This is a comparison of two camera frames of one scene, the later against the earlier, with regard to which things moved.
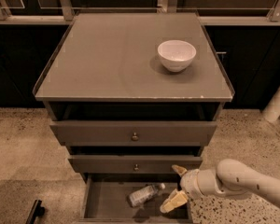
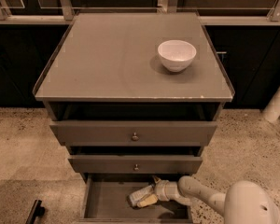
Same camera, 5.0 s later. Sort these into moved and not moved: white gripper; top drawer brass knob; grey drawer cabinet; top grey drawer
Moved: white gripper
Not moved: grey drawer cabinet; top drawer brass knob; top grey drawer
